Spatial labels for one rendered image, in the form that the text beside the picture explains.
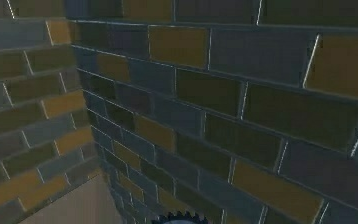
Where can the dark toothed circular saw blade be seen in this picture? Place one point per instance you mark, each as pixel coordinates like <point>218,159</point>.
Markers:
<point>182,220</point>

